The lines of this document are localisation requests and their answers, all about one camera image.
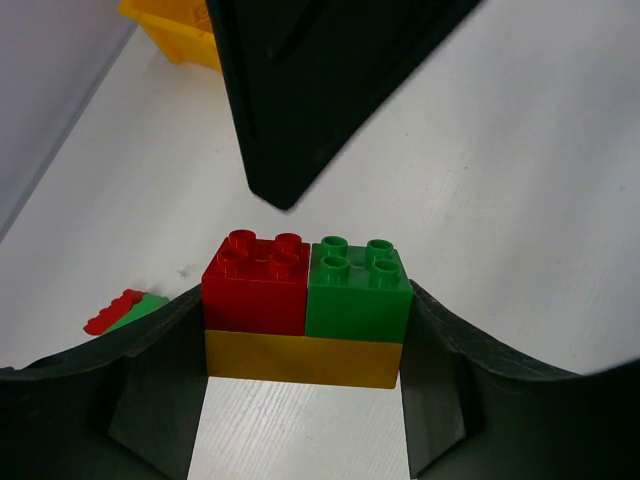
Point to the yellow plastic bin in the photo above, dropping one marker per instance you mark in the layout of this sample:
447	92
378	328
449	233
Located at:
181	29

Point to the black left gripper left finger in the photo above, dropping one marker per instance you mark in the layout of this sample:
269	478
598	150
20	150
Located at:
126	405

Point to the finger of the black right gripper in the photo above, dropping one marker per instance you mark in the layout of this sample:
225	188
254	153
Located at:
303	76

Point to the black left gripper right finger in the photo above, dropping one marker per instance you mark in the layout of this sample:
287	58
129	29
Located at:
475	408

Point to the red green yellow striped stack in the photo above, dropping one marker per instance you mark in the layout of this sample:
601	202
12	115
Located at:
130	306

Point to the yellow red green lego stack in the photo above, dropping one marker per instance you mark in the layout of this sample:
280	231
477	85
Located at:
325	313

